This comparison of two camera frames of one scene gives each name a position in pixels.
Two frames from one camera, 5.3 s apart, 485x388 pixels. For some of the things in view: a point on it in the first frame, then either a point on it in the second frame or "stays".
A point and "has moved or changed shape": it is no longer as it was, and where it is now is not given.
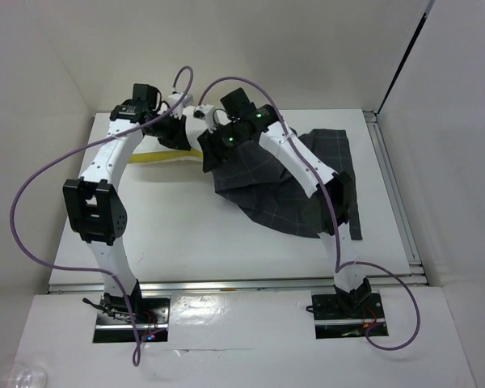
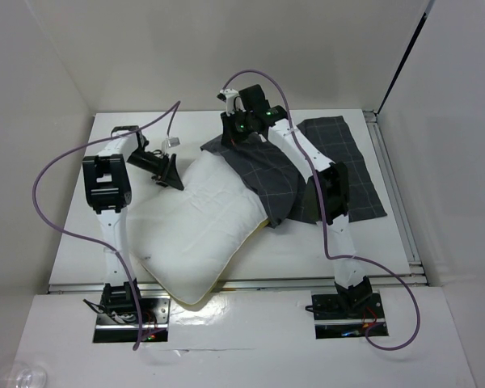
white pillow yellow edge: (149, 149) -> (191, 239)
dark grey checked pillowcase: (252, 178) has moved or changed shape
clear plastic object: (24, 375) stays
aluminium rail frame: (390, 176) stays
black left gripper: (178, 137) -> (173, 179)
